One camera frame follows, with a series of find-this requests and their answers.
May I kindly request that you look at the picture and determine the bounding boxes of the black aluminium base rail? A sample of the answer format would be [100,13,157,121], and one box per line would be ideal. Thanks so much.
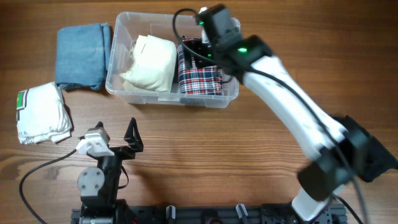
[70,203,348,224]

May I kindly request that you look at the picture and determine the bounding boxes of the white folded t-shirt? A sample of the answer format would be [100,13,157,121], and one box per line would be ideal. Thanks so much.
[16,82,72,144]

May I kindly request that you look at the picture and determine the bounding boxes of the clear plastic storage container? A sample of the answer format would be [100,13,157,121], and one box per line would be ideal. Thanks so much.
[106,12,239,108]

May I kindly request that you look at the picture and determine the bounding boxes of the cream cloth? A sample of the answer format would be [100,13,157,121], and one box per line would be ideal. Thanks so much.
[120,35,177,93]

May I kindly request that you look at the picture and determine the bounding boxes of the blue denim folded cloth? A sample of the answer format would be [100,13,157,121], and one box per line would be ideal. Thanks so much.
[55,22,111,91]

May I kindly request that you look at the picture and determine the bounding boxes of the red blue plaid cloth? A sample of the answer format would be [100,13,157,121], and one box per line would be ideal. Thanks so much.
[177,43,223,96]

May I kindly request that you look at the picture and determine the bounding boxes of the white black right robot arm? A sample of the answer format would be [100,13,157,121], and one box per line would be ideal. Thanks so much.
[195,4,370,223]

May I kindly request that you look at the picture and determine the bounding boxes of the black cloth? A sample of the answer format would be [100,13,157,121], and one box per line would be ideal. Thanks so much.
[333,115,397,183]

